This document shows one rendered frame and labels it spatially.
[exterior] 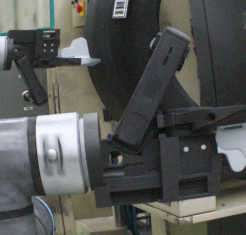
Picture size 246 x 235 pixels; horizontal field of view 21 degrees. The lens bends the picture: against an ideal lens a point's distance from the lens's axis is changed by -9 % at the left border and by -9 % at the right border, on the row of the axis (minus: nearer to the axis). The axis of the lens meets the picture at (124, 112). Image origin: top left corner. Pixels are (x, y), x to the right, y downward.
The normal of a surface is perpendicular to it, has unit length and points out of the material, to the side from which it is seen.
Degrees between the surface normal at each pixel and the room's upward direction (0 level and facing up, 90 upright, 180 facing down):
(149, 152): 82
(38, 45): 90
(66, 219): 90
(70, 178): 118
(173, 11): 90
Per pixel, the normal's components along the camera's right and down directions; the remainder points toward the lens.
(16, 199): 0.73, -0.04
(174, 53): 0.03, -0.04
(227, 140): -0.54, -0.02
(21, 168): 0.03, 0.21
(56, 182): 0.05, 0.57
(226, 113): -0.22, -0.06
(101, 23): -0.96, -0.02
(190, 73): 0.29, 0.03
